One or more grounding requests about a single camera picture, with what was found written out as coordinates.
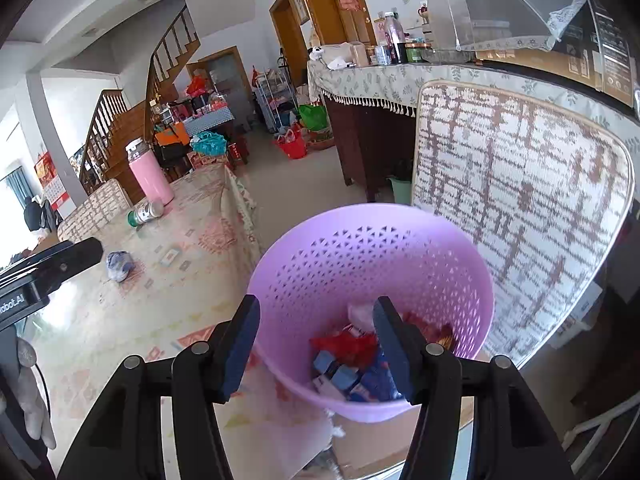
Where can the mesh food cover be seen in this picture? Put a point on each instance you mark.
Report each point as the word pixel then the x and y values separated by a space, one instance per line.
pixel 500 10

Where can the teal cloth bag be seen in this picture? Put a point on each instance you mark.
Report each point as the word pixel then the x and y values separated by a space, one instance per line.
pixel 207 144

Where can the purple plastic basket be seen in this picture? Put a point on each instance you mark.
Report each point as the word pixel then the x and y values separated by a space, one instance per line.
pixel 360 240

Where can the red wall calendar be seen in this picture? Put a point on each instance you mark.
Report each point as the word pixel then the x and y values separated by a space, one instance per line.
pixel 50 180

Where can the leaf print tablecloth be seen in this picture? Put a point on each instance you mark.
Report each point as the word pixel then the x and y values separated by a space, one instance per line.
pixel 380 80

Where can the wooden door frame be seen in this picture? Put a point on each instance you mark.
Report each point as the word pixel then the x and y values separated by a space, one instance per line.
pixel 282 35

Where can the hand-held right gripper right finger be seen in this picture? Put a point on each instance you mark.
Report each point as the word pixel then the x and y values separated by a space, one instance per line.
pixel 395 355

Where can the patterned chair back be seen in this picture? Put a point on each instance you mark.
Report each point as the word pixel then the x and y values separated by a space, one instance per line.
pixel 525 185

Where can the blue carton box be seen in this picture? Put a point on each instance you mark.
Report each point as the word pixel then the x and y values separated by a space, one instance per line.
pixel 375 385

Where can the grey glass door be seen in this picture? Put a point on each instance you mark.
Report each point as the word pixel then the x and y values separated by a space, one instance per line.
pixel 227 67

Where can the wooden staircase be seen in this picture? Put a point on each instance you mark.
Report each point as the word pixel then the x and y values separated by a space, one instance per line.
pixel 120 125

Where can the green cap plastic bottle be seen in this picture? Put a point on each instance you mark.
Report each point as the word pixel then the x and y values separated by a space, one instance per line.
pixel 145 211

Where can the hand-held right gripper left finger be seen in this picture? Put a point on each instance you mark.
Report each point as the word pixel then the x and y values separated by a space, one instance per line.
pixel 240 350

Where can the pink thermos bottle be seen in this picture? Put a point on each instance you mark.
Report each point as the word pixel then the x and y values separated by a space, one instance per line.
pixel 150 180

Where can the red door decoration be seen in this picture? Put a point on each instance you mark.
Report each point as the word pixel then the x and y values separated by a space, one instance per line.
pixel 348 0

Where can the woven patterned chair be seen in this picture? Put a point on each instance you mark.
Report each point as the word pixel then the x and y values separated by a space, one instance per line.
pixel 90 212

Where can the crumpled blue white wrapper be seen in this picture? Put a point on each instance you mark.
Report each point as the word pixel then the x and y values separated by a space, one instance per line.
pixel 120 266

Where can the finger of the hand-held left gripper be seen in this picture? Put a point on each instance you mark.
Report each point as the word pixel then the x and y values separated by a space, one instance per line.
pixel 75 257

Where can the green bag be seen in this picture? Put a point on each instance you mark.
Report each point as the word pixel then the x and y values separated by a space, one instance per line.
pixel 314 116

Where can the checkered cloth table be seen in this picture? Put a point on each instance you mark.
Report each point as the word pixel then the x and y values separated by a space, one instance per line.
pixel 210 117

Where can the wooden door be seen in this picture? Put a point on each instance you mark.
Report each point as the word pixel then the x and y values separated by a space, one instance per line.
pixel 320 5

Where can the cardboard box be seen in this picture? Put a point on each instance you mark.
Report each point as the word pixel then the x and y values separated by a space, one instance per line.
pixel 570 62

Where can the window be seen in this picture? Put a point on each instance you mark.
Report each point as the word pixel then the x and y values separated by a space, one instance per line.
pixel 12 145

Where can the person's left hand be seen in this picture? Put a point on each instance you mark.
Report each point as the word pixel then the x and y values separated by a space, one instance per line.
pixel 37 410

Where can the metal rack shelf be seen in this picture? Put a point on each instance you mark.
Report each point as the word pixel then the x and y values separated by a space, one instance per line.
pixel 275 102

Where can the green waste bin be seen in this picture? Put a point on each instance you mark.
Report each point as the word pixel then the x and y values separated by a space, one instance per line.
pixel 400 191

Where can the small blue white box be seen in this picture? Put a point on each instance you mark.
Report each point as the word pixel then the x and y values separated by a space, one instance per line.
pixel 345 376
pixel 324 361

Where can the orange brown snack wrapper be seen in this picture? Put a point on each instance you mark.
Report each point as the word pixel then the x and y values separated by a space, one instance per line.
pixel 442 336

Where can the dark wooden table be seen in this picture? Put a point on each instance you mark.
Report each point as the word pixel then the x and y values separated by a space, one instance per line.
pixel 365 140

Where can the red label bottle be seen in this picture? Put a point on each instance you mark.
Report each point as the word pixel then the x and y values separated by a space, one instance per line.
pixel 381 30

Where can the white tissue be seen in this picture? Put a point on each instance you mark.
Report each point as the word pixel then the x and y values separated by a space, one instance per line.
pixel 337 62

